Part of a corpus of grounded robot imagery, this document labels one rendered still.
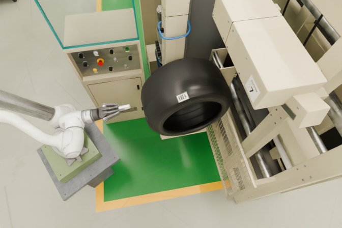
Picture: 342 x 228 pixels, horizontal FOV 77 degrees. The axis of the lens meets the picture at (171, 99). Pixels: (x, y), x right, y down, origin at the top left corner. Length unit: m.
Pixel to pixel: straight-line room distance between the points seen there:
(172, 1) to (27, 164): 2.37
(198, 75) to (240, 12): 0.38
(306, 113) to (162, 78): 0.73
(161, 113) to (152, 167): 1.34
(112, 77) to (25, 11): 2.90
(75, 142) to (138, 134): 1.36
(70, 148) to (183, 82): 0.73
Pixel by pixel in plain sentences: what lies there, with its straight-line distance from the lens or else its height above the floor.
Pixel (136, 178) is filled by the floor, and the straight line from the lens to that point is 2.49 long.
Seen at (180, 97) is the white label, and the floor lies 1.45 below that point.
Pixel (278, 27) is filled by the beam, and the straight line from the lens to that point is 1.11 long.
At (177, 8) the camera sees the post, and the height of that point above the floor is 1.70.
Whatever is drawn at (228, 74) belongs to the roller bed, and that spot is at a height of 1.12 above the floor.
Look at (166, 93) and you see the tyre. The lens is 1.18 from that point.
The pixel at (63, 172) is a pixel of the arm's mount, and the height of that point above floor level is 0.75.
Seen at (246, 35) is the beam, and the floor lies 1.78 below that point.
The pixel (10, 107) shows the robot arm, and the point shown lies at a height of 1.24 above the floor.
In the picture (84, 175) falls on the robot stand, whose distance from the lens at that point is 1.93.
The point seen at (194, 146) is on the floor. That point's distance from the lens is 2.58.
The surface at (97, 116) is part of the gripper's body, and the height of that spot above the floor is 1.22.
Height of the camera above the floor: 2.43
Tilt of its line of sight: 60 degrees down
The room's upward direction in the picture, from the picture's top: 3 degrees clockwise
